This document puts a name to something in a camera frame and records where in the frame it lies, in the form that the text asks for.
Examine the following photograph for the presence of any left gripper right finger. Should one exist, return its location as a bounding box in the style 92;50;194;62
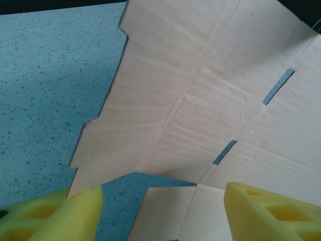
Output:
224;182;321;241

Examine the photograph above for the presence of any pink cardboard paper box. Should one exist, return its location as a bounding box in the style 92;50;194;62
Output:
67;0;321;241

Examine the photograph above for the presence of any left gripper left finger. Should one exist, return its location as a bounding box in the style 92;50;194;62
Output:
0;186;104;241

